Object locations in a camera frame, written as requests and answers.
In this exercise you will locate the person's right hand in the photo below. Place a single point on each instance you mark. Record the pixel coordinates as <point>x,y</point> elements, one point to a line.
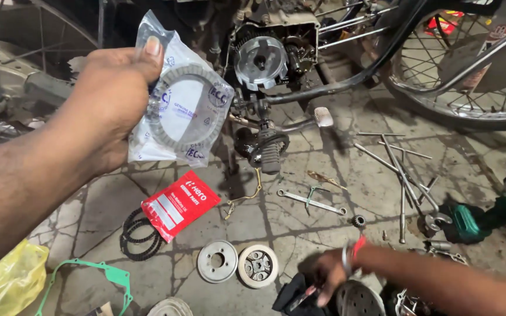
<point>334,267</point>

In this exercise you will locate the person's left hand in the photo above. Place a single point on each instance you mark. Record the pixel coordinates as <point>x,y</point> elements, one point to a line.
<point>103,101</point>

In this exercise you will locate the person's right fingers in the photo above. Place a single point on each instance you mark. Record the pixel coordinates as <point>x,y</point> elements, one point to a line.
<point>327,289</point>

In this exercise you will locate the clear packet with clutch plate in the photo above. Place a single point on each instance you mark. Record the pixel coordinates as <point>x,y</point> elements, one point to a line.
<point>189,105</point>

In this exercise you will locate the perforated round clutch housing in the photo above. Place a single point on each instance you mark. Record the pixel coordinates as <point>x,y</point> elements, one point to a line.
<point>358,300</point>

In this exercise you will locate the black cloth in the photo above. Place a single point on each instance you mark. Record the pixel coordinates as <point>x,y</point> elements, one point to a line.
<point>294,289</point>

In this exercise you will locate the silver bangle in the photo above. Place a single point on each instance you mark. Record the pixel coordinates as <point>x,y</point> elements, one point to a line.
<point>346,260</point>

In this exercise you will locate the red wrist thread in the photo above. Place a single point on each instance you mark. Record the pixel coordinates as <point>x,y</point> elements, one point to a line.
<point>358,245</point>

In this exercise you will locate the round clutch centre with springs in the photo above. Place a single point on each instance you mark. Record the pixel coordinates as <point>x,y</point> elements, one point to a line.
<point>258,266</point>

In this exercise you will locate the small black gear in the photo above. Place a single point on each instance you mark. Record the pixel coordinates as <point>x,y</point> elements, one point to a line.
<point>358,221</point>

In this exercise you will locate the silver open-end spanner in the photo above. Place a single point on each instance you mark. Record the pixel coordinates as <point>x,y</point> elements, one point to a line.
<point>312,202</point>

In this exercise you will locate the small green clip tool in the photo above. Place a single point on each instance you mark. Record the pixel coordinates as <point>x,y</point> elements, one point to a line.
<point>311,195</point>

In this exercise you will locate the brown torn gasket scrap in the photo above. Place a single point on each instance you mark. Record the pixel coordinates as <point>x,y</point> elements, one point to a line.
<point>325,178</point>

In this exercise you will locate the flat silver pressure plate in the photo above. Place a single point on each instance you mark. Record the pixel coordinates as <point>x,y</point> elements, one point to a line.
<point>217,261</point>

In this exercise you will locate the bent yellow gasket strip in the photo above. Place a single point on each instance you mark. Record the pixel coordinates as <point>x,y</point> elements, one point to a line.
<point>253,193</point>

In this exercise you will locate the chrome engine cover parts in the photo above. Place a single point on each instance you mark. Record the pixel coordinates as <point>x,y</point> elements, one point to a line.
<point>444,252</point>

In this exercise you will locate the heap of long steel rods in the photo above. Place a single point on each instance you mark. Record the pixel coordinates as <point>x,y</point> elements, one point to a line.
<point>404,175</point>

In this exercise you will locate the black rubber footpeg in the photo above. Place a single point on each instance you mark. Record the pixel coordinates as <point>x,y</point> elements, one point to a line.
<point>270,153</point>

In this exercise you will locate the round ribbed metal part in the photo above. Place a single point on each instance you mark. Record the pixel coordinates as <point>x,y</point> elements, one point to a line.
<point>169,308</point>

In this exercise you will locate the red parts packet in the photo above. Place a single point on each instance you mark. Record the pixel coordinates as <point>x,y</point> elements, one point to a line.
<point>180,204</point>

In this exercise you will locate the chrome brake pedal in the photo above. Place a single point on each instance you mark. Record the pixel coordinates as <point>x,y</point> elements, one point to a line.
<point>323,116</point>

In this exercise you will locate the stack of black friction rings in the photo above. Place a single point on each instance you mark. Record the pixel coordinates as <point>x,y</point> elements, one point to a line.
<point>136,243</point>

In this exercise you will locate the green paper gasket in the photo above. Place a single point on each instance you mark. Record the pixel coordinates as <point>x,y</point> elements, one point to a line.
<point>114,276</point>

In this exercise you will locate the silver clutch hub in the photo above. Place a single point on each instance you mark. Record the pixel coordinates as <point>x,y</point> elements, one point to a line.
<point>260,61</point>

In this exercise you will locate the spoked wheel with black tyre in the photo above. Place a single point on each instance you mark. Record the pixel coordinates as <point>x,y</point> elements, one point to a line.
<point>499,96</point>

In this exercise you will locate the motorcycle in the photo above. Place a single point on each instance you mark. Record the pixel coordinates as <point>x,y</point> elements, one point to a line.
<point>279,19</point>

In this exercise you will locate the red carton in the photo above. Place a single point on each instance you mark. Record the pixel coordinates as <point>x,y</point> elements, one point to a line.
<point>444,24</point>

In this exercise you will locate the yellow plastic bag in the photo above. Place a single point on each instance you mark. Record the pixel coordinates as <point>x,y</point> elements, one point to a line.
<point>7,285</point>

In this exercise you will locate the spoked wheel with brake drum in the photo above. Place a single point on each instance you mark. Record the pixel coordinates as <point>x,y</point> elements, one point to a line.
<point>37,35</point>

